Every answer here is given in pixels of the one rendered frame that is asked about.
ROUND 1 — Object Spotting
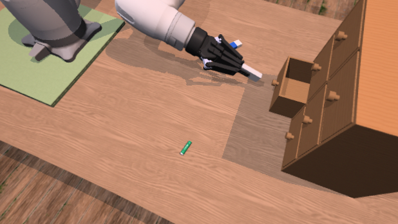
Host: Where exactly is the green aaa battery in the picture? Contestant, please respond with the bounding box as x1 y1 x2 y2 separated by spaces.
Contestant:
180 141 192 156

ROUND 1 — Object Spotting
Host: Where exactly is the brown wooden chest of drawers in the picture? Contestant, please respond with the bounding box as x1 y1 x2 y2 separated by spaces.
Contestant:
281 0 398 198

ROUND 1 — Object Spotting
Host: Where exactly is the brown wooden drawer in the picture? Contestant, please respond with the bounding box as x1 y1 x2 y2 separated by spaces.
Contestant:
321 53 359 142
298 86 327 157
308 37 334 101
330 0 365 77
282 107 305 168
269 57 314 118

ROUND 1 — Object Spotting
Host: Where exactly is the blue and white eraser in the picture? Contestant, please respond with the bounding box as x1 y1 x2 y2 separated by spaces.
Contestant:
230 40 242 49

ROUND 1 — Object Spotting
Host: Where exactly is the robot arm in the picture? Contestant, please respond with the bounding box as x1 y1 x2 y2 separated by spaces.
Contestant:
0 0 196 62

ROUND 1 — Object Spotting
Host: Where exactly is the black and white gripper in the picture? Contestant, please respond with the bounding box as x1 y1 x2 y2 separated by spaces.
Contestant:
185 27 262 82

